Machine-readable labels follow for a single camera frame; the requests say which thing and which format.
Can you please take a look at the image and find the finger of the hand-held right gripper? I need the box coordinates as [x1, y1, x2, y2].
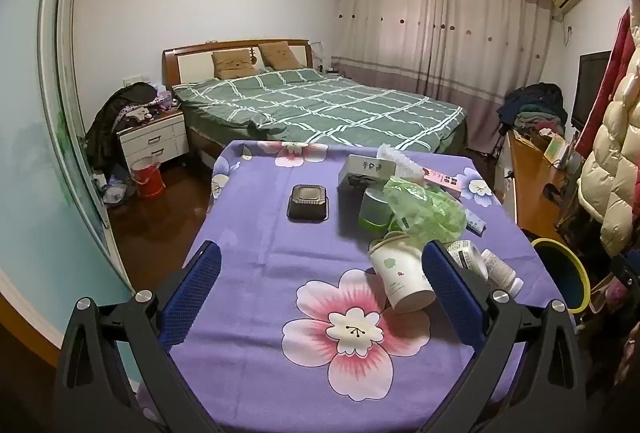
[610, 253, 640, 295]

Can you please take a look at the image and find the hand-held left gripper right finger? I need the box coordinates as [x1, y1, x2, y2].
[420, 240, 588, 433]

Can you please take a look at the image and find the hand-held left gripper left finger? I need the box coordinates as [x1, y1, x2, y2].
[50, 240, 226, 433]

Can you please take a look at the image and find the yellow rimmed trash bin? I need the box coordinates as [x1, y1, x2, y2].
[530, 238, 592, 314]

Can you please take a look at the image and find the green white round container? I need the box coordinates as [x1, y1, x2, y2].
[358, 186, 396, 234]

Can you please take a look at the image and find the pink box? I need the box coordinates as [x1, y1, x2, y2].
[420, 168, 468, 201]

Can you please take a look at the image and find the dark ribbed plastic tray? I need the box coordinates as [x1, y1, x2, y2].
[286, 184, 331, 222]

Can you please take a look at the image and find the white labelled pill bottle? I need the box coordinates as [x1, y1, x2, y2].
[446, 240, 488, 281]

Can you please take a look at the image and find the white paper cup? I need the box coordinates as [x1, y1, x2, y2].
[369, 233, 437, 313]

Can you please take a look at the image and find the dark brown bag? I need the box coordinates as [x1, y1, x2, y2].
[557, 198, 601, 254]

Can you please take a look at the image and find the white squeeze tube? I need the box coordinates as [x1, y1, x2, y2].
[462, 206, 488, 236]

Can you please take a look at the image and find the green plastic bag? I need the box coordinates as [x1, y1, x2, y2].
[382, 176, 468, 244]

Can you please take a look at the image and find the purple floral tablecloth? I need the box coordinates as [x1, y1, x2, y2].
[135, 140, 571, 433]

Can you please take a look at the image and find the cream puffer jacket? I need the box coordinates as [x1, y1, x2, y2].
[577, 6, 640, 259]

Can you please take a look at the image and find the red bucket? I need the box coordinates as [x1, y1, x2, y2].
[131, 156, 166, 199]

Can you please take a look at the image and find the wooden desk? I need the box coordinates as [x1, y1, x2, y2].
[502, 130, 583, 244]

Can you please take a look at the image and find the clear plastic bag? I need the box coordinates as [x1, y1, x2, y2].
[95, 168, 136, 206]

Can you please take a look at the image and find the white pleated paper wrapper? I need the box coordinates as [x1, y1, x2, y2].
[376, 143, 426, 179]

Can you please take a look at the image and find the green picture card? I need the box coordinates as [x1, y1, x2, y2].
[544, 136, 568, 164]

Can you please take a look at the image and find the white cardboard box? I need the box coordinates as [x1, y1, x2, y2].
[337, 154, 396, 191]

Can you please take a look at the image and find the white nightstand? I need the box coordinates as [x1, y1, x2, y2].
[117, 108, 190, 171]

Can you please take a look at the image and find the pile of folded clothes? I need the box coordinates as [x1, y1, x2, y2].
[496, 83, 568, 139]

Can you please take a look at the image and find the black television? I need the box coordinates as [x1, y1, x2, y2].
[571, 50, 612, 131]

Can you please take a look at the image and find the patterned cloth pile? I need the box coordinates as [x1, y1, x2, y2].
[125, 88, 181, 121]

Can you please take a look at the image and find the dark clothes heap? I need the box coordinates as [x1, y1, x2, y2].
[85, 82, 158, 174]

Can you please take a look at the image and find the red garment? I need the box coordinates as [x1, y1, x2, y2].
[575, 8, 633, 159]

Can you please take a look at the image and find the green plaid blanket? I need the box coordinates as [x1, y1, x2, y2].
[172, 68, 466, 153]

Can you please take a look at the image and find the sliding wardrobe door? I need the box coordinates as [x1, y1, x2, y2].
[0, 0, 136, 369]

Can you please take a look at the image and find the wooden bed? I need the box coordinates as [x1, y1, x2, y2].
[161, 39, 468, 164]

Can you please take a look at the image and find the brown pillow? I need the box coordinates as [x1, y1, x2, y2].
[258, 41, 303, 70]
[211, 49, 258, 80]

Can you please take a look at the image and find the pink white curtain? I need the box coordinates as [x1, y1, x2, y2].
[327, 0, 556, 154]

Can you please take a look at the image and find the dark blue strap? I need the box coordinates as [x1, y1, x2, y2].
[542, 183, 568, 206]

